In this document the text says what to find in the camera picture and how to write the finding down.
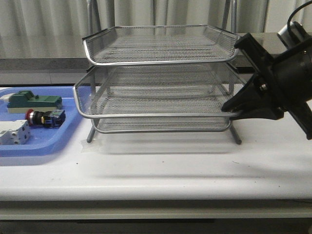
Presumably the white small component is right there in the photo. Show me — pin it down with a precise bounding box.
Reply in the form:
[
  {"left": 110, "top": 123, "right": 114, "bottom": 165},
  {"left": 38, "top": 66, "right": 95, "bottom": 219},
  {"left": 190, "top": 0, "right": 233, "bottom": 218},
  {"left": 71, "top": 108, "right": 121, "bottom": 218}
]
[{"left": 0, "top": 93, "right": 14, "bottom": 102}]

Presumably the silver metal rack frame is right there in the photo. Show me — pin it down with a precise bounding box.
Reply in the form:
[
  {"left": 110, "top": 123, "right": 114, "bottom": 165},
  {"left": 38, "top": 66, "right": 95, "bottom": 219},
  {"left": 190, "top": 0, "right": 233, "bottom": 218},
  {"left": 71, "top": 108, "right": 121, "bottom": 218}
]
[{"left": 87, "top": 0, "right": 241, "bottom": 144}]

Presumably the black cable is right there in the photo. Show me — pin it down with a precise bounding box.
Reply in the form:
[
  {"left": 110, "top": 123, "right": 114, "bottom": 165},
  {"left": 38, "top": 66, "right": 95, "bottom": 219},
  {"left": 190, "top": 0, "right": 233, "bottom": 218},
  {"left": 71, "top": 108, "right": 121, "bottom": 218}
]
[{"left": 286, "top": 0, "right": 312, "bottom": 44}]

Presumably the red emergency stop button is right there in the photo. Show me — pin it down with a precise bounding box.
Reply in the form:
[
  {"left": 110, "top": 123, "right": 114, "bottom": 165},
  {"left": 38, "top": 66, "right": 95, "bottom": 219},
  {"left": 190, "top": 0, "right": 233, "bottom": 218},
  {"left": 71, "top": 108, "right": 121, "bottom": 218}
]
[{"left": 25, "top": 109, "right": 66, "bottom": 129}]

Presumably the green terminal block module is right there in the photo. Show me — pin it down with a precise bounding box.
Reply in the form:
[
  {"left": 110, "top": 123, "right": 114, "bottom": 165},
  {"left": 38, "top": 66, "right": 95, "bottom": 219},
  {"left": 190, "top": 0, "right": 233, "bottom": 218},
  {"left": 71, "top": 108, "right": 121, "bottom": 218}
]
[{"left": 7, "top": 90, "right": 63, "bottom": 114}]

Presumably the blue plastic tray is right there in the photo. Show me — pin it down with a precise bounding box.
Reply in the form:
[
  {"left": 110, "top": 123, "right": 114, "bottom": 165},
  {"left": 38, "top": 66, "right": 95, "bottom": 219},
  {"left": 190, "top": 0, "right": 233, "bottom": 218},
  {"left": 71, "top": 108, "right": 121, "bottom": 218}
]
[{"left": 0, "top": 86, "right": 86, "bottom": 157}]

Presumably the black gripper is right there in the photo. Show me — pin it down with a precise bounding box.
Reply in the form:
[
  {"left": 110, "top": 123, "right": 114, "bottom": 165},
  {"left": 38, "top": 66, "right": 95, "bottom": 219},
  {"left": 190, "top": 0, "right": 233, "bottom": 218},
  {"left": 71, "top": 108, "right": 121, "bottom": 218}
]
[{"left": 221, "top": 33, "right": 312, "bottom": 140}]

